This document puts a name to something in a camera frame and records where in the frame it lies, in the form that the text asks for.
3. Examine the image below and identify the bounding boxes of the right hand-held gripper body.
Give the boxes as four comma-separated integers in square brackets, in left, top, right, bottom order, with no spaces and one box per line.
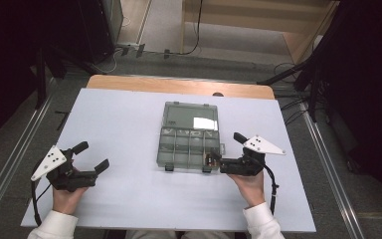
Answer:
[219,134,287,177]

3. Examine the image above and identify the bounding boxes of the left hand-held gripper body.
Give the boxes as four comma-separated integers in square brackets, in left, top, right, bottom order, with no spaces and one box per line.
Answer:
[30,144,98,193]

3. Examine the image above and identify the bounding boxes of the grey clear plastic compartment box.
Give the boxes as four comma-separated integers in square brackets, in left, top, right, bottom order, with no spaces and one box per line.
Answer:
[155,101,227,173]

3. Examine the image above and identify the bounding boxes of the person's left hand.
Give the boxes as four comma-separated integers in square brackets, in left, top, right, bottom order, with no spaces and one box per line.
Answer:
[51,185,90,216]

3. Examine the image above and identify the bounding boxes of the person's right hand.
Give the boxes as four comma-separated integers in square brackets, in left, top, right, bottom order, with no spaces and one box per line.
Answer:
[226,170,267,210]

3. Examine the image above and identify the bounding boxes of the white board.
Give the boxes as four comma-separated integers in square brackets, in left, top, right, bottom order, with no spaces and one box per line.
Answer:
[20,88,316,233]

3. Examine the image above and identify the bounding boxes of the wooden table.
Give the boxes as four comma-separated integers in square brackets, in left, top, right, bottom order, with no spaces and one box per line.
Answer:
[86,74,276,101]

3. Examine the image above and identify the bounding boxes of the black upright stand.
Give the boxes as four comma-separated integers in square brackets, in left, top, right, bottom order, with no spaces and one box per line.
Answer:
[33,44,68,112]

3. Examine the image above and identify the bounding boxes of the black stand legs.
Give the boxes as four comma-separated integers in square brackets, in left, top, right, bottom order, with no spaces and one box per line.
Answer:
[257,58,320,123]

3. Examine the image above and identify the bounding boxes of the black curtain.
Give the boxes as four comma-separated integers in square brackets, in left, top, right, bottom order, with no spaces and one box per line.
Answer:
[0,0,81,153]
[311,0,382,217]

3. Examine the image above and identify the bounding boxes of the black cabinet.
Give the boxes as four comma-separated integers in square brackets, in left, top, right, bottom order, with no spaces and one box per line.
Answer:
[76,0,124,65]

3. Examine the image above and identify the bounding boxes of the light wooden shelf unit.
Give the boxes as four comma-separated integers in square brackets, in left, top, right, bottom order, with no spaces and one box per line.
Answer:
[179,0,341,65]

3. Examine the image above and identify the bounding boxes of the right hand-held gripper black cable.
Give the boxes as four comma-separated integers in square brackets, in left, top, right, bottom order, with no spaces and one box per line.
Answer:
[261,163,281,216]

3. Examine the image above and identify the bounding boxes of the hand-held gripper black cable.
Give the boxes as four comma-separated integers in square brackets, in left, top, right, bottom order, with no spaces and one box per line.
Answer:
[261,163,281,216]
[30,179,53,228]

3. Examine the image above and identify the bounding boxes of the left hand-held gripper black cable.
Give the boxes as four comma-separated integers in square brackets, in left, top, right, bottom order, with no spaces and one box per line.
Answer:
[30,179,53,228]

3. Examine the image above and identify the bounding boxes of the metal floor rail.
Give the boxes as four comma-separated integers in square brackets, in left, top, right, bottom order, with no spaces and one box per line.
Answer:
[298,99,368,239]
[0,79,58,227]

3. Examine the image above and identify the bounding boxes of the black floor cables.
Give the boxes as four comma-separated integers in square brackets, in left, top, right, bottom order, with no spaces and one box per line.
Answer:
[273,62,316,127]

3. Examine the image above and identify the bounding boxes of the white cable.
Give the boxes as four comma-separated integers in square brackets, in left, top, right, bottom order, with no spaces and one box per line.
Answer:
[91,14,131,75]

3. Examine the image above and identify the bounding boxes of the black hanging cable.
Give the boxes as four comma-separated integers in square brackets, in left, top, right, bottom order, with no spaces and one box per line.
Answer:
[163,0,204,60]

